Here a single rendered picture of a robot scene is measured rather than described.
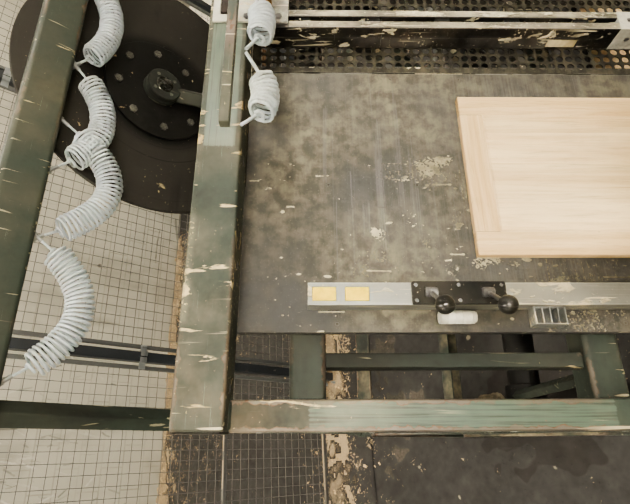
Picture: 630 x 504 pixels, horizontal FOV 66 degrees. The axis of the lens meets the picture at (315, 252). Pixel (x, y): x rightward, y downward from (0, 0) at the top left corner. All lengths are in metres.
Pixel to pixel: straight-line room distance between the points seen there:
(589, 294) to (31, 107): 1.35
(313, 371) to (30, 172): 0.80
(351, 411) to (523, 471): 1.68
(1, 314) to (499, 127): 1.22
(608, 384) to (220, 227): 0.89
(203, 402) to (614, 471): 1.83
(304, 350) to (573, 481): 1.65
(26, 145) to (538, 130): 1.24
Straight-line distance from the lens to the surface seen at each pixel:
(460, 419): 1.01
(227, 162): 1.10
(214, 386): 0.94
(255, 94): 1.06
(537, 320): 1.16
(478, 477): 2.70
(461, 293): 1.06
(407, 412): 0.99
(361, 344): 2.10
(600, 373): 1.24
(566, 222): 1.26
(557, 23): 1.54
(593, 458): 2.44
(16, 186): 1.30
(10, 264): 1.23
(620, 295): 1.22
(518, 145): 1.32
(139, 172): 1.48
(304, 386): 1.06
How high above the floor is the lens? 2.26
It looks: 37 degrees down
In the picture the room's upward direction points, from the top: 73 degrees counter-clockwise
